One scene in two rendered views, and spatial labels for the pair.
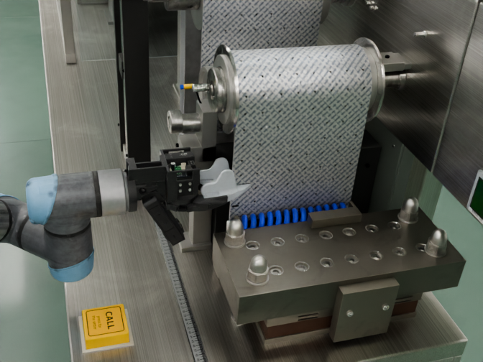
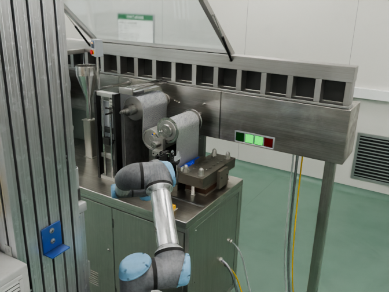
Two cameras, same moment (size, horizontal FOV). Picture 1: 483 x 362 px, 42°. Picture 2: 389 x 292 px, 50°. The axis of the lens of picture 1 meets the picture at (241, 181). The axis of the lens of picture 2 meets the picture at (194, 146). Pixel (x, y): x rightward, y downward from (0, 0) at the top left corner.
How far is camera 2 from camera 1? 1.61 m
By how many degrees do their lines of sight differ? 38
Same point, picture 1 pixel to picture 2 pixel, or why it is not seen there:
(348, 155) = (196, 141)
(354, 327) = (222, 182)
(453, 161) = (225, 132)
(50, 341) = not seen: outside the picture
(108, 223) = not seen: hidden behind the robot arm
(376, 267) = (220, 164)
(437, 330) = (235, 179)
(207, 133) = (163, 145)
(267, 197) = (183, 159)
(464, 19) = (217, 96)
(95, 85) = not seen: hidden behind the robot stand
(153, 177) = (165, 157)
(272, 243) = (194, 169)
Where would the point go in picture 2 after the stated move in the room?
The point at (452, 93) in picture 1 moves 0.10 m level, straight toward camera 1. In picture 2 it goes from (219, 115) to (226, 119)
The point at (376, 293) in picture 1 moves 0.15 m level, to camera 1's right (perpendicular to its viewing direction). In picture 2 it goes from (224, 170) to (242, 164)
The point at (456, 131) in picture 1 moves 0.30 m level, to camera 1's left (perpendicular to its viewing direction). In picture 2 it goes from (224, 124) to (184, 132)
